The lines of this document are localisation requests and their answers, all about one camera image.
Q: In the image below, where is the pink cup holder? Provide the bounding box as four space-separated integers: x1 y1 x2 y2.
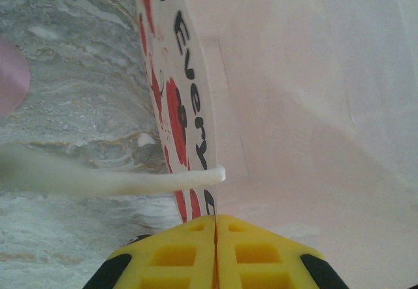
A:
0 37 31 118

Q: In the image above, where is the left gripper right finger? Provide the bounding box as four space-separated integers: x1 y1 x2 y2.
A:
215 213 350 289

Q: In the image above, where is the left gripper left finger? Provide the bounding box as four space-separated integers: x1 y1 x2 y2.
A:
83 215 217 289

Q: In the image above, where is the red white paper bag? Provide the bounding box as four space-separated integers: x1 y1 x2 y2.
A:
0 0 418 289

